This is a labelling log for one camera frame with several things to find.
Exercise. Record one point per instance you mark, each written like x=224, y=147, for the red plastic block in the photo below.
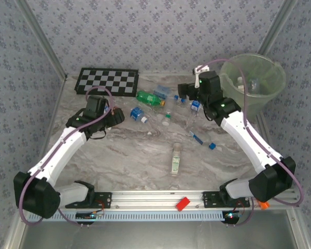
x=182, y=204

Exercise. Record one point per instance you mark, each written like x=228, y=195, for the orange curved plastic piece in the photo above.
x=264, y=205

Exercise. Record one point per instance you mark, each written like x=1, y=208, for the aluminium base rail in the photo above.
x=150, y=199

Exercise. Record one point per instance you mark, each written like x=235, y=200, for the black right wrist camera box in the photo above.
x=186, y=89

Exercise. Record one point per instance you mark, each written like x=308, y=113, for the clear bottle blue cap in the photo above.
x=184, y=103
x=175, y=97

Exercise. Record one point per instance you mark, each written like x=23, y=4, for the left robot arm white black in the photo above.
x=54, y=155

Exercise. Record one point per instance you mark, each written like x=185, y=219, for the aluminium back rail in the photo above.
x=171, y=74

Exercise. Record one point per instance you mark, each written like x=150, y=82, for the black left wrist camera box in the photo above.
x=118, y=116

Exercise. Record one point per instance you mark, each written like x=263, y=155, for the clear bottle green white label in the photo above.
x=175, y=162

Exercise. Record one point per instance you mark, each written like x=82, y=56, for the aluminium frame post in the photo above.
x=43, y=39
x=277, y=26

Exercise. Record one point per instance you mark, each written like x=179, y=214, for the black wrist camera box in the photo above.
x=186, y=89
x=118, y=116

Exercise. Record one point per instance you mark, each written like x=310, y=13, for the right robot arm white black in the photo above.
x=248, y=145

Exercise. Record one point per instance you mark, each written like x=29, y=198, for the small circuit board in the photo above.
x=232, y=215
x=86, y=215

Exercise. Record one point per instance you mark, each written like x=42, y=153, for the blue Pocari Sweat bottle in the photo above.
x=136, y=113

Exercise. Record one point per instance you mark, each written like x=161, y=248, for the small blue label bottle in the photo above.
x=107, y=109

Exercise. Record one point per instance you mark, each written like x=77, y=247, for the green plastic bin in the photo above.
x=259, y=109

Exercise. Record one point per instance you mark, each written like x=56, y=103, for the clear bottle blue stripe label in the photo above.
x=212, y=146

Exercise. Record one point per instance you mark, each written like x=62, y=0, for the green bottle yellow cap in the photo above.
x=147, y=98

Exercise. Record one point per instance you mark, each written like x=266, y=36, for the black white chessboard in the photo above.
x=106, y=81

